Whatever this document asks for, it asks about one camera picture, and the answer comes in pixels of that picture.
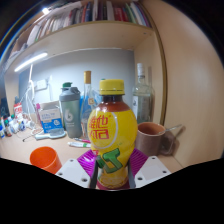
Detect red and white jar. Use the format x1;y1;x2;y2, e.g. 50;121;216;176
13;102;24;117

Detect metal spoon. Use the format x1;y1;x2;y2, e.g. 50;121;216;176
162;123;184;133

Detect white and blue box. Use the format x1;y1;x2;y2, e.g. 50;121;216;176
37;101;65;135

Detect wooden shelf unit with books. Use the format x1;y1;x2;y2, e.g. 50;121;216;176
4;0;168;126

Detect white LED light bar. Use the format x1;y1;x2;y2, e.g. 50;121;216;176
13;51;49;73

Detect clear glass bottle white cap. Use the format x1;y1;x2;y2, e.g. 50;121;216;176
131;62;155;125

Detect yellow drink bottle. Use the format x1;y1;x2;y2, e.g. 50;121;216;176
87;78;139;190

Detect brown mug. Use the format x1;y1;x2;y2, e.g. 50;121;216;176
134;121;175;158

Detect white cable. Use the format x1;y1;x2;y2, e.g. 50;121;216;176
21;63;41;134

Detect white wall power strip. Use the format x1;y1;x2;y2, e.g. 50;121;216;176
34;79;48;91

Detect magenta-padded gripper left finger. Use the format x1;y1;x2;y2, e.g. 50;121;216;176
54;149;100;190

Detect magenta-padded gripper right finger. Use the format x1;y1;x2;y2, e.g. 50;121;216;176
127;148;172;190

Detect orange plastic cup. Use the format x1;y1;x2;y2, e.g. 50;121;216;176
29;146;63;175

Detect clear bottle with yellow cap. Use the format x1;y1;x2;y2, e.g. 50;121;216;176
80;70;98;140

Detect grey shaker bottle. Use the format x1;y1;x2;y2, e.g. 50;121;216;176
58;85;83;139

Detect light blue hairbrush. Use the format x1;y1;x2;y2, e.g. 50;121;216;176
34;128;67;141

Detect white tube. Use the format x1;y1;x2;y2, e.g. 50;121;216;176
67;141;92;149

